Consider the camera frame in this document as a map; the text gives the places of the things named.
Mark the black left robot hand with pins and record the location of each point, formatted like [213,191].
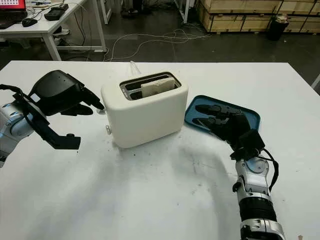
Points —
[52,95]

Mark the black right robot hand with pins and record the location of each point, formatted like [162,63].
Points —
[236,125]

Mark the white toaster lever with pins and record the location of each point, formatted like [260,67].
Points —
[101,111]

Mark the white bread slice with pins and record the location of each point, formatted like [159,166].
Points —
[156,87]

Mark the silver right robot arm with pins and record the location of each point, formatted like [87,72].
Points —
[255,190]

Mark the blue plastic tray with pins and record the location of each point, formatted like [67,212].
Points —
[192,111]

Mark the white two-slot toaster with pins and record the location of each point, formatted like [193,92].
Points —
[145,117]

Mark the white power strip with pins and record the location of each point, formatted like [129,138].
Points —
[63,31]

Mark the white office desk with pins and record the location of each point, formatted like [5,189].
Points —
[42,27]

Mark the black computer mouse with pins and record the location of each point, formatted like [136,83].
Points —
[29,22]

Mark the black laptop red screen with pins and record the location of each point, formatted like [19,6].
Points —
[10,12]

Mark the plywood crate stack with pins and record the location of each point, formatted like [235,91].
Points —
[230,20]

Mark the black trash bin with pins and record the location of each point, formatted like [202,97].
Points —
[277,27]

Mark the person legs dark shoes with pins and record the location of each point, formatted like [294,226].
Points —
[131,11]

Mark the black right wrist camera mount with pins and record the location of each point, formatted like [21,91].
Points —
[251,142]

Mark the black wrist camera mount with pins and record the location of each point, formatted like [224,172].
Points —
[251,142]
[62,141]

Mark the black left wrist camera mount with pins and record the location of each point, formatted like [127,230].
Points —
[62,141]

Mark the white table leg frame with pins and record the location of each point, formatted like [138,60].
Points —
[106,11]
[184,11]

